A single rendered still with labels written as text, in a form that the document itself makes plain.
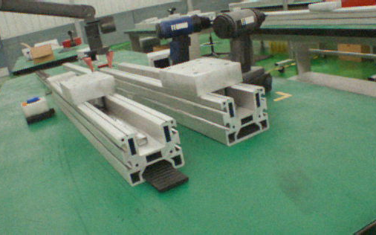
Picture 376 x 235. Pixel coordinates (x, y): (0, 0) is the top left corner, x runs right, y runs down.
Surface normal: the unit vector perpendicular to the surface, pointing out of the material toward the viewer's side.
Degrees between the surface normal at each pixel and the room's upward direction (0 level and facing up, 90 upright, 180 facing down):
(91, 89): 90
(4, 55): 90
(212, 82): 90
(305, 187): 0
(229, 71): 90
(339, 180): 0
